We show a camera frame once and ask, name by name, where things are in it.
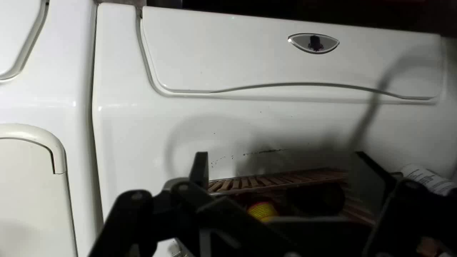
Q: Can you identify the cream washing machine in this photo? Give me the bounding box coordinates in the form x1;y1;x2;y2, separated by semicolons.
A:
0;0;104;257

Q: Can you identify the wire basket with wooden rim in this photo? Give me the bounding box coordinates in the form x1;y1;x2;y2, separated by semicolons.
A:
207;167;382;227

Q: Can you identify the yellow capped clear sauce bottle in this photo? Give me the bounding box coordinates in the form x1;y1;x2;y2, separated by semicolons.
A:
246;200;278;223

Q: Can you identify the white spray bottle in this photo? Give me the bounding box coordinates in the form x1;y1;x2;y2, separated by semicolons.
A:
398;163;457;197

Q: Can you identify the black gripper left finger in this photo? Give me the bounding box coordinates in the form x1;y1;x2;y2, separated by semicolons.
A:
87;150;296;257

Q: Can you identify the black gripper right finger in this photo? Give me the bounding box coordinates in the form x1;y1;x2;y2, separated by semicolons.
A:
354;150;457;257

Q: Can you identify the white washing machine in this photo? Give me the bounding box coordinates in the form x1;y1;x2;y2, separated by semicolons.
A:
89;2;457;257

